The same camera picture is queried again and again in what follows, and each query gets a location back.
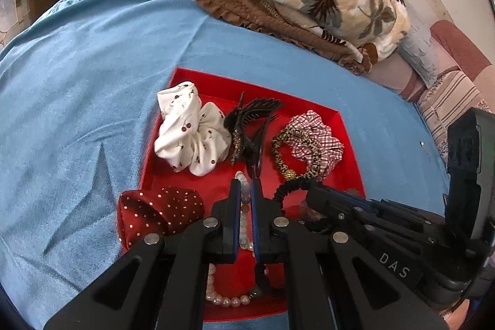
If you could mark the red white plaid scrunchie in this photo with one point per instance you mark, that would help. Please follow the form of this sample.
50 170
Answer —
309 121

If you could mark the white cherry print scrunchie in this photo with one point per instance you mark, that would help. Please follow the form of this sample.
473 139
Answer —
185 144

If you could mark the striped floral pillow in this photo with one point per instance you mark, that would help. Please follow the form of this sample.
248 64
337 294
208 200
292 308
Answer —
452 94

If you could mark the red box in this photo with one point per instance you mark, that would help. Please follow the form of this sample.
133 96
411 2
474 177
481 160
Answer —
321 175

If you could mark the grey pillow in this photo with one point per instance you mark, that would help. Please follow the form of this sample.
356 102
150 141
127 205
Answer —
417 47

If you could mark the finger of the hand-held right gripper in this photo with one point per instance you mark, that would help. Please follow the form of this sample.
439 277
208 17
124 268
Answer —
359 204
394 260

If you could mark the brown ruffled blanket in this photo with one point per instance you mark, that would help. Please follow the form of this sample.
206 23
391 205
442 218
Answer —
247 9

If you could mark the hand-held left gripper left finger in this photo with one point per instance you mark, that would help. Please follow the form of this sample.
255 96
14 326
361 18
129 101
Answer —
234 214

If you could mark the pink patchwork bed sheet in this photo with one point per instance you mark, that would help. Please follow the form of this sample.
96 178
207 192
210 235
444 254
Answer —
460 44

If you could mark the black feather hair claw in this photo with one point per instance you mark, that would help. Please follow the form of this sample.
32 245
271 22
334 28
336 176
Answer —
247 117

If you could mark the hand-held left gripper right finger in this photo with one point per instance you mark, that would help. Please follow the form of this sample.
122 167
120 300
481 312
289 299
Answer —
256 221

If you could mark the red dotted fabric bow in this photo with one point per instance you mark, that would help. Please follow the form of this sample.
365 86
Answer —
170 206

